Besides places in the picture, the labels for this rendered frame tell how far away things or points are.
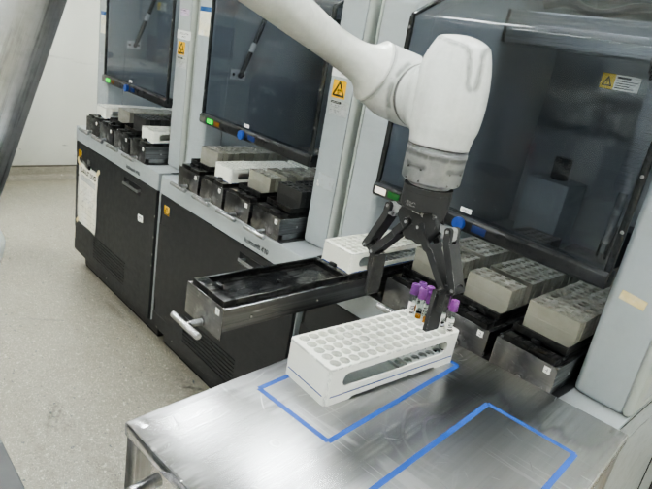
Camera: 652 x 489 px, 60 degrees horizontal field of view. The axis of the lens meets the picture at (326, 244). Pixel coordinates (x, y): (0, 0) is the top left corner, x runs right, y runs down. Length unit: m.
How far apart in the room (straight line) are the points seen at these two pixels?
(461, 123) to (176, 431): 0.55
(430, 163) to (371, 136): 0.69
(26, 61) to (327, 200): 0.96
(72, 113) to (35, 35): 3.83
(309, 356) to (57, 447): 1.31
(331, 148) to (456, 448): 0.98
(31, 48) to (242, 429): 0.57
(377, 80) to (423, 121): 0.13
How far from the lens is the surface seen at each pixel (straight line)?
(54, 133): 4.69
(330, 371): 0.81
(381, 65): 0.91
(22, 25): 0.86
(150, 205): 2.33
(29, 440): 2.07
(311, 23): 0.82
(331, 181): 1.60
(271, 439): 0.77
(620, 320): 1.21
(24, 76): 0.88
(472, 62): 0.81
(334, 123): 1.59
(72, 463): 1.97
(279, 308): 1.18
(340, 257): 1.32
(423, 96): 0.82
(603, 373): 1.25
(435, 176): 0.82
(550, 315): 1.24
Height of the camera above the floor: 1.31
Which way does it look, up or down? 20 degrees down
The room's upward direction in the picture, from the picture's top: 10 degrees clockwise
